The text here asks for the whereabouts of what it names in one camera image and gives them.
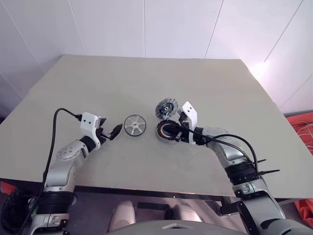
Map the small orange fabric bundle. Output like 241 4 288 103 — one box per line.
294 198 313 221

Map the grey robot torso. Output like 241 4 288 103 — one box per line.
107 219 245 235

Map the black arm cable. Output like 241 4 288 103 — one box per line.
18 107 84 235
182 127 259 177

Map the black round mesh object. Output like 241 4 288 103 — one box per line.
0 188 34 235

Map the large orange fabric bundle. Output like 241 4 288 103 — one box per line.
286 115 313 157

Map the round grey motor lid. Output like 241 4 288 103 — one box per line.
155 97 180 120

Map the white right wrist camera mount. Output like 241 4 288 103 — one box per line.
180 100 198 132

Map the dark table frame rail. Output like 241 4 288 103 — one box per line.
74 185 243 216

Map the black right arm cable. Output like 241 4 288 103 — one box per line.
182 127 259 177

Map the white cord coil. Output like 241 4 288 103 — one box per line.
291 120 313 147

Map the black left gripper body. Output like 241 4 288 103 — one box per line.
97 126 112 145

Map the red-orange object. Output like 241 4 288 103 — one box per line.
0 181 16 194

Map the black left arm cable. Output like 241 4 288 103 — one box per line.
18 107 84 235

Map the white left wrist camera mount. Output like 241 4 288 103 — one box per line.
80 112 103 150

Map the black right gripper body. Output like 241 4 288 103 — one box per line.
174 117 197 145

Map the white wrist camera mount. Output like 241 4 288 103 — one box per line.
180 100 198 132
80 112 103 150

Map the silver spoked rotor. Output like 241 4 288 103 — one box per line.
123 114 147 137

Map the beige rounded shape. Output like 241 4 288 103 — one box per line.
171 203 203 223
109 200 137 232

